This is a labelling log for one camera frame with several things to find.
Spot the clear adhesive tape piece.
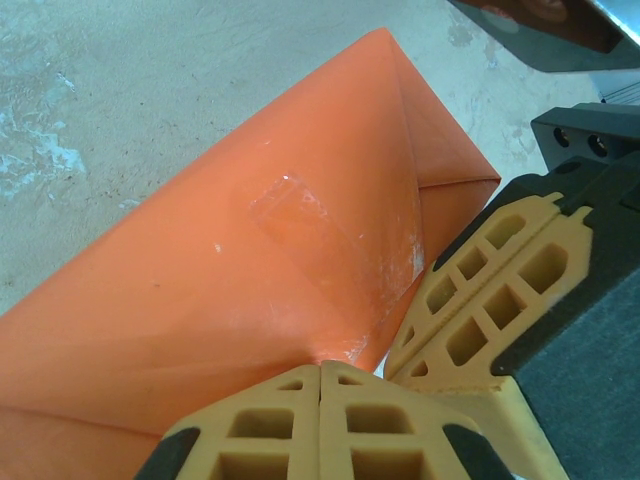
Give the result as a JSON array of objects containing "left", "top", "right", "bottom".
[{"left": 248, "top": 173, "right": 374, "bottom": 306}]

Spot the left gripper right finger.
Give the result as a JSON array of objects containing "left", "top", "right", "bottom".
[{"left": 319, "top": 360, "right": 512, "bottom": 480}]

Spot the orange wrapping paper sheet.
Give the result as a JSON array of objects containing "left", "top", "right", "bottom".
[{"left": 0, "top": 27, "right": 503, "bottom": 480}]

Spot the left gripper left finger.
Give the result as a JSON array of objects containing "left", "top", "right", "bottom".
[{"left": 133, "top": 363, "right": 321, "bottom": 480}]

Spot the aluminium side rail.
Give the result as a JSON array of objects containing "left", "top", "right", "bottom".
[{"left": 589, "top": 0, "right": 640, "bottom": 106}]

